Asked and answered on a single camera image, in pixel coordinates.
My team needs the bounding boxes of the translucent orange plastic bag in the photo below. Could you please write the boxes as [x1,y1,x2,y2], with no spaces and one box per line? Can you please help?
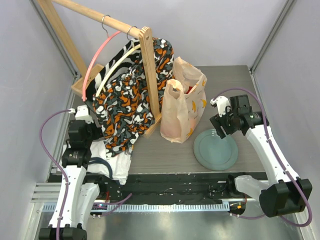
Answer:
[160,57,207,144]

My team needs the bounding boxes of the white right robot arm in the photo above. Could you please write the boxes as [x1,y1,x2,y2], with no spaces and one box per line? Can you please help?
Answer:
[210,94,313,218]

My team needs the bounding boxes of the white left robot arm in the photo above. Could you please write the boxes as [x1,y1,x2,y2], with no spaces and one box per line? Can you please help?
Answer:
[38,120,107,240]

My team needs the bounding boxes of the teal ceramic plate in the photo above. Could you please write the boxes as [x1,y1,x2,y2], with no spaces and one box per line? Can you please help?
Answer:
[193,129,239,171]

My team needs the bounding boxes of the pink clothes hanger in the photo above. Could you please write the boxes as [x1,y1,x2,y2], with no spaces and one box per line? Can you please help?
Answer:
[81,14,121,102]

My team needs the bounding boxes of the white printed t-shirt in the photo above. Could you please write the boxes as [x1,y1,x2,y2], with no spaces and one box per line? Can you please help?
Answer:
[87,140,133,185]

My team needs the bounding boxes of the orange camouflage patterned garment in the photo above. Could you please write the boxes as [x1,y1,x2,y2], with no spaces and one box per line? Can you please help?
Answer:
[92,37,176,158]

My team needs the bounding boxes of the wooden clothes rack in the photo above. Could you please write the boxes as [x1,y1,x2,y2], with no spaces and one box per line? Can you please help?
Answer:
[37,0,162,138]

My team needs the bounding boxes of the black white zebra garment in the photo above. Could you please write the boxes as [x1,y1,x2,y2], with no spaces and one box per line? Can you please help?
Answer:
[85,38,141,101]

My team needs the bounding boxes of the cream clothes hanger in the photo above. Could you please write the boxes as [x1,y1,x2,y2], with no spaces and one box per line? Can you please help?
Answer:
[94,38,141,97]

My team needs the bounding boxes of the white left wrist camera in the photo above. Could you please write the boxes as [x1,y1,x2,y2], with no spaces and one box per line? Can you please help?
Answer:
[68,105,93,123]

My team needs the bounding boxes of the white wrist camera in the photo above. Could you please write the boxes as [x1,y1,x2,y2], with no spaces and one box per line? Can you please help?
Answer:
[210,96,231,117]
[68,105,93,123]

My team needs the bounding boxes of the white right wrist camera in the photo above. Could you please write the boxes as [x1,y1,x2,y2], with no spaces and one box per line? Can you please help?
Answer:
[210,96,231,117]

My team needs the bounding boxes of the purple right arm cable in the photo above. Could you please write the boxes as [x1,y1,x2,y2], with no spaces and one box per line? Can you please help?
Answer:
[214,87,313,228]

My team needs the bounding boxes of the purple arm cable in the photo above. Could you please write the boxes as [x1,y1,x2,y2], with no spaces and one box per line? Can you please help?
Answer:
[214,87,313,228]
[39,109,133,236]

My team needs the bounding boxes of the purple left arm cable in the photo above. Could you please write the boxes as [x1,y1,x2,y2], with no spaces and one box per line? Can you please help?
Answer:
[39,109,133,236]

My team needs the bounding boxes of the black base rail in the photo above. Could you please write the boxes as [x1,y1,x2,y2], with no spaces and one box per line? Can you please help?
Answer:
[47,171,268,206]

